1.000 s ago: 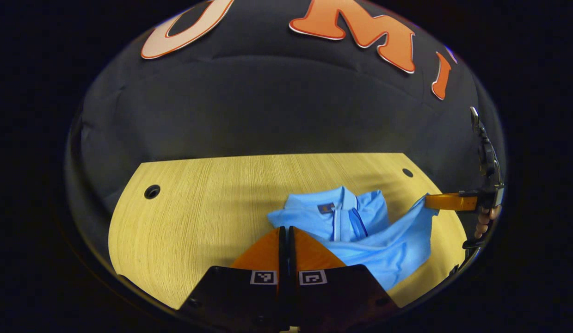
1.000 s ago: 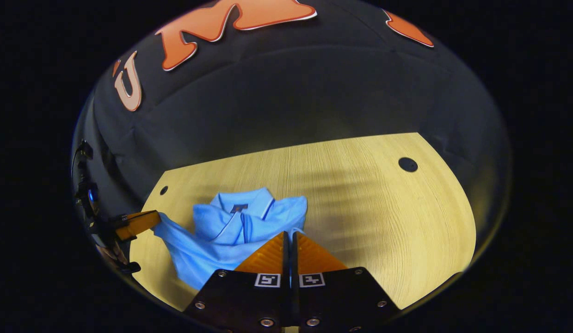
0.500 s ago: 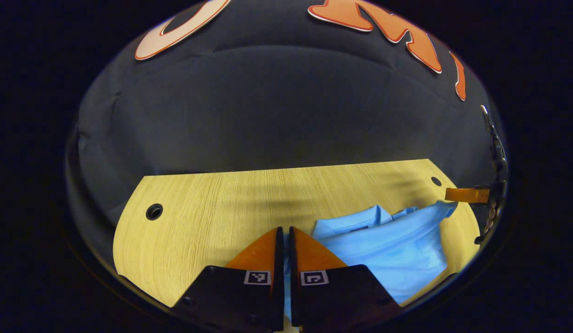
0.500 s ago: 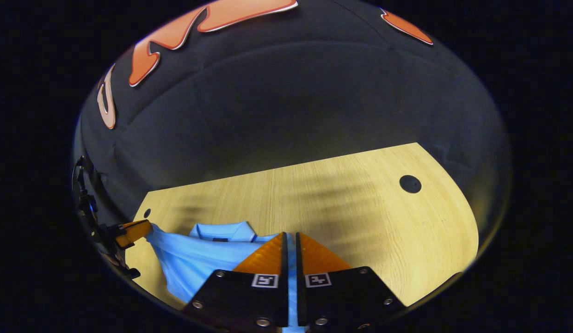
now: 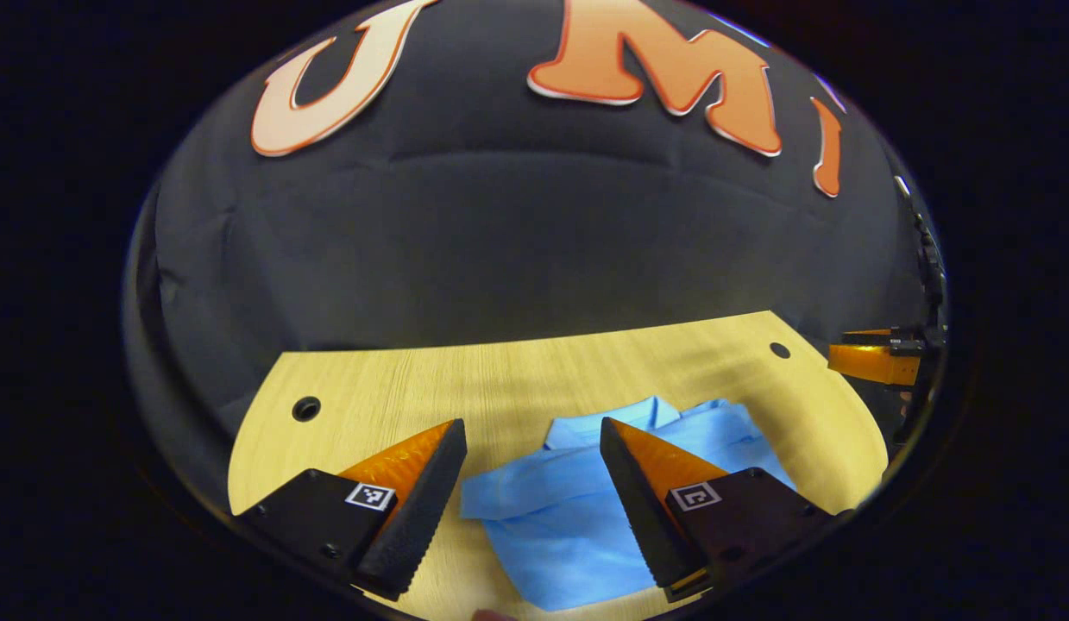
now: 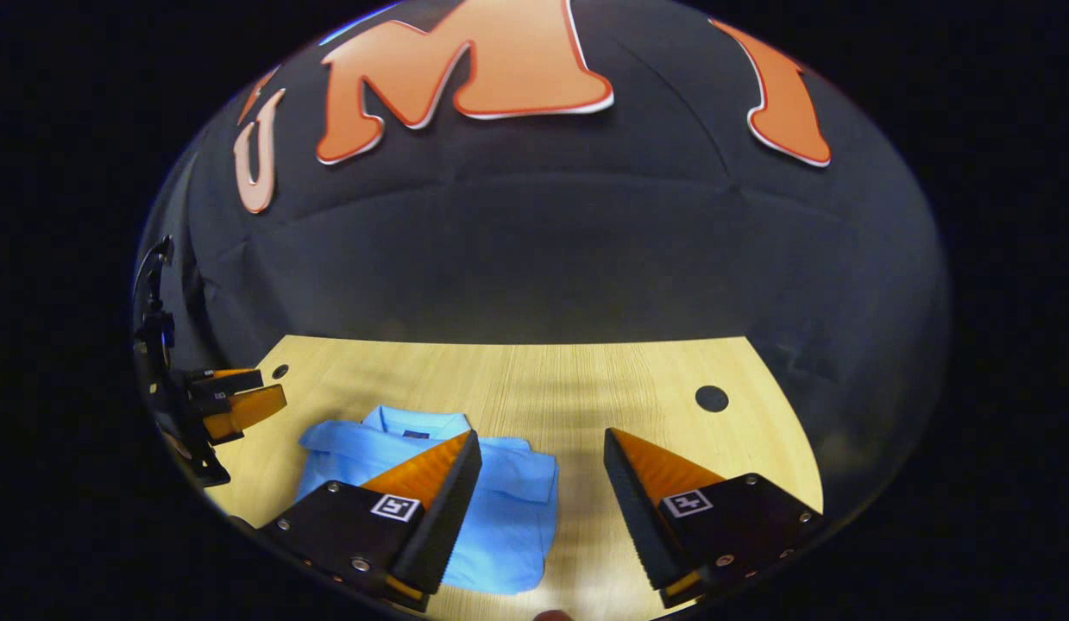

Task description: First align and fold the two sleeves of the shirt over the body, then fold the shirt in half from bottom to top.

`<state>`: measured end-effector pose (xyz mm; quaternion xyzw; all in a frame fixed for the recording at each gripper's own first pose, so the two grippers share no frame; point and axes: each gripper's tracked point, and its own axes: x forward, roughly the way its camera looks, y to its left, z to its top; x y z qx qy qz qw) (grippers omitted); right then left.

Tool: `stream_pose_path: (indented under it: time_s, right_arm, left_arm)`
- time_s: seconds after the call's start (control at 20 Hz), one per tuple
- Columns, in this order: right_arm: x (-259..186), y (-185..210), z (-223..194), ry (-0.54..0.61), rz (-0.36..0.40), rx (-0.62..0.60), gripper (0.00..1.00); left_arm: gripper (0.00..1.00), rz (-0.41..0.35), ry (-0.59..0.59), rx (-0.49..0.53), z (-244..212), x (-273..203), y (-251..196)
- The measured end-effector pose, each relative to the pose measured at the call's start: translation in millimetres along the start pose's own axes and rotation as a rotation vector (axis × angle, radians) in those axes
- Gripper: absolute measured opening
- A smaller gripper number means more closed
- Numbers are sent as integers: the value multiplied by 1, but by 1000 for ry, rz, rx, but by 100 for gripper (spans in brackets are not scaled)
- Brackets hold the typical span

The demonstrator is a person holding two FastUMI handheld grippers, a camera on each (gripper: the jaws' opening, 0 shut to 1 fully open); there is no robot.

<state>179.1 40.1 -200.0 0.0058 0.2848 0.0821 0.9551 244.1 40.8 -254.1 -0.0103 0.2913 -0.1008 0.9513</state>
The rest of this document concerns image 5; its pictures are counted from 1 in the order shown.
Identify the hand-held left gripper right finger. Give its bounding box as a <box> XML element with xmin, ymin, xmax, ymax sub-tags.
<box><xmin>599</xmin><ymin>417</ymin><xmax>854</xmax><ymax>603</ymax></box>

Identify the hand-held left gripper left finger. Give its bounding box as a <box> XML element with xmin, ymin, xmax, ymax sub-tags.
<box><xmin>236</xmin><ymin>418</ymin><xmax>468</xmax><ymax>602</ymax></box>

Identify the light blue T-shirt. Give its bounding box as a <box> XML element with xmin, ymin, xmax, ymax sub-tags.
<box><xmin>459</xmin><ymin>397</ymin><xmax>798</xmax><ymax>613</ymax></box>

